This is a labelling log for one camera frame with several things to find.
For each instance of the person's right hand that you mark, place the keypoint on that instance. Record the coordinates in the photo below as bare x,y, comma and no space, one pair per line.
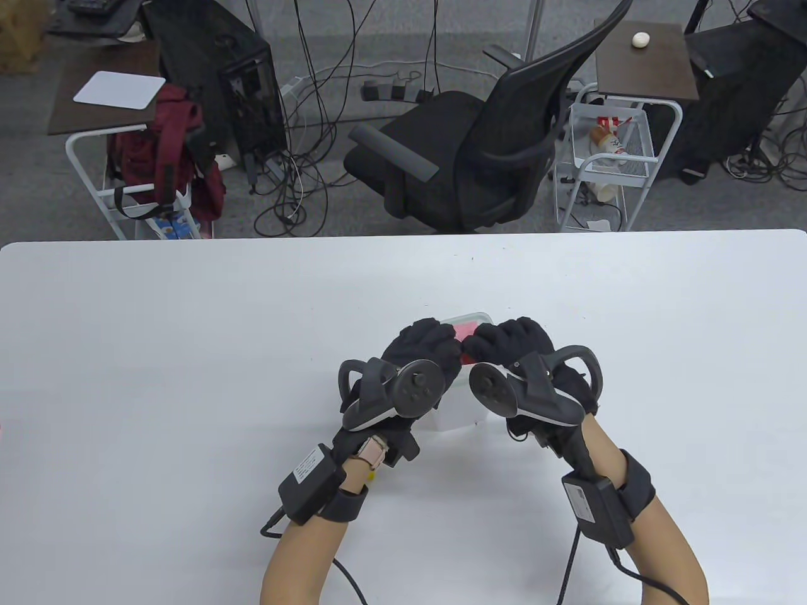
517,343

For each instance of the person's left hand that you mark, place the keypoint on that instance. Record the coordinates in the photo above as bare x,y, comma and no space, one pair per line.
422,343

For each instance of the pink card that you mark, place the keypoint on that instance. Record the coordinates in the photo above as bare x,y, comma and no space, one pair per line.
468,334

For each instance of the clear plastic container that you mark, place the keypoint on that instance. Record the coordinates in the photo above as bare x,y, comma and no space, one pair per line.
460,413

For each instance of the person's right forearm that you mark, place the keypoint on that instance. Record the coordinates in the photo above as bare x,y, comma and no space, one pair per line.
662,548

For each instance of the person's left forearm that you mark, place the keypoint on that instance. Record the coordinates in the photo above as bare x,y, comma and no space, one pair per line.
296,561

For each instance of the white paper cup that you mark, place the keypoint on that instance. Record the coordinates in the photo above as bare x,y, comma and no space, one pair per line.
605,192

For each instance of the black wrist sensor box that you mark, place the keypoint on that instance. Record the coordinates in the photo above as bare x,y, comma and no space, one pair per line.
312,483
599,510

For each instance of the black wristband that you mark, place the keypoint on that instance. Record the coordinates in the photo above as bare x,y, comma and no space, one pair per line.
343,506
637,485

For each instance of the black mesh office chair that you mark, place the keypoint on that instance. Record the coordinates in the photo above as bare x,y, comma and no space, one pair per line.
435,132

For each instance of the white bottle brown cap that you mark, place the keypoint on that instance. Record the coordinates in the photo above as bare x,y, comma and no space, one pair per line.
608,142

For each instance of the red and white packet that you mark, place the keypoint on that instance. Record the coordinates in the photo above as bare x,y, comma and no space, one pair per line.
608,121

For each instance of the white power adapter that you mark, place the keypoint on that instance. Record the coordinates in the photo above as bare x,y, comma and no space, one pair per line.
225,162

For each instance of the blue printed box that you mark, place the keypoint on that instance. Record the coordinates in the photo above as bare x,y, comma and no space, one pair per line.
173,228

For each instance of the white basket cart brown top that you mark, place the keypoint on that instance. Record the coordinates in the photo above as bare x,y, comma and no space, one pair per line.
656,75

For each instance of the grey metal pole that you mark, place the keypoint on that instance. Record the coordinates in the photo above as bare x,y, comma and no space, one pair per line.
534,25

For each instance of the small white round object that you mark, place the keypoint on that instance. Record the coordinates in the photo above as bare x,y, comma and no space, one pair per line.
640,40

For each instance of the dark red backpack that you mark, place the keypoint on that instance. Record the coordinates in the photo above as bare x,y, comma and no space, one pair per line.
151,151

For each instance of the large black case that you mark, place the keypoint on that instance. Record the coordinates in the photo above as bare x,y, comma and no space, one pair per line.
737,69

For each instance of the black computer tower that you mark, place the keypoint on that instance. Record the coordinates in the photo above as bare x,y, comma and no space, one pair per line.
202,44

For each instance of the white mouse pad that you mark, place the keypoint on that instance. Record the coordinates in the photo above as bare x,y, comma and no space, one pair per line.
120,90

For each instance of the white side table brown top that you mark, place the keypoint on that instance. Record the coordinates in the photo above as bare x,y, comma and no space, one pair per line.
69,113

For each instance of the black keyboard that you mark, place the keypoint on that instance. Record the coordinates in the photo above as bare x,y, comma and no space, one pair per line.
91,5

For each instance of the brown cardboard box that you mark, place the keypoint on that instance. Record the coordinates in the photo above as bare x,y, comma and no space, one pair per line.
16,44

